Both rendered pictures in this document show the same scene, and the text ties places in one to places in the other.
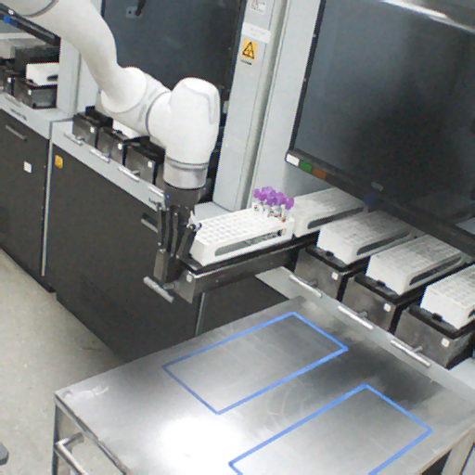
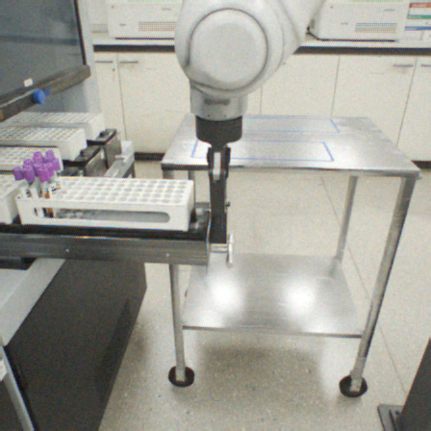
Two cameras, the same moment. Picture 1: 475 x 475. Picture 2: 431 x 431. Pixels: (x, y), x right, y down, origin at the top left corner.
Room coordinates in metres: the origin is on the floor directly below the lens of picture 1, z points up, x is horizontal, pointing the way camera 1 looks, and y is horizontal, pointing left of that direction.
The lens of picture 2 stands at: (1.75, 0.59, 1.17)
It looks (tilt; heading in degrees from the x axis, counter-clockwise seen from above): 30 degrees down; 232
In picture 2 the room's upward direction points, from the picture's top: straight up
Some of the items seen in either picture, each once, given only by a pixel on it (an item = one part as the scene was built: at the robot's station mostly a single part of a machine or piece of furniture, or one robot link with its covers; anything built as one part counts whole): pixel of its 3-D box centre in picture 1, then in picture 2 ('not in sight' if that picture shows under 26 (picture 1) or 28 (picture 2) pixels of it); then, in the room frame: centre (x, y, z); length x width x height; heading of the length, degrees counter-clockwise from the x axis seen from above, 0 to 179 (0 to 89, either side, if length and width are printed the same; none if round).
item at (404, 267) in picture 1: (418, 263); (23, 144); (1.55, -0.47, 0.83); 0.30 x 0.10 x 0.06; 138
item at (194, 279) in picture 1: (272, 243); (43, 227); (1.61, -0.12, 0.78); 0.73 x 0.14 x 0.09; 138
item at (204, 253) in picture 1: (237, 235); (109, 204); (1.51, -0.03, 0.83); 0.30 x 0.10 x 0.06; 138
